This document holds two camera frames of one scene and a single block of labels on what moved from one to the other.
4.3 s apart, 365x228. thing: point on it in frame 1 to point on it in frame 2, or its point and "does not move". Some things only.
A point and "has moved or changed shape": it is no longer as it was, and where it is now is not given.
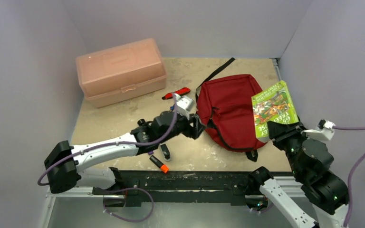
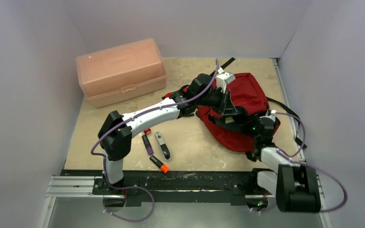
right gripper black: [281, 131] to [244, 125]
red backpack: [225, 105] has moved or changed shape
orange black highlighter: [164, 167] does not move
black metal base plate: [178, 187] does not move
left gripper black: [194, 132] to [228, 109]
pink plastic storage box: [121, 73] does not move
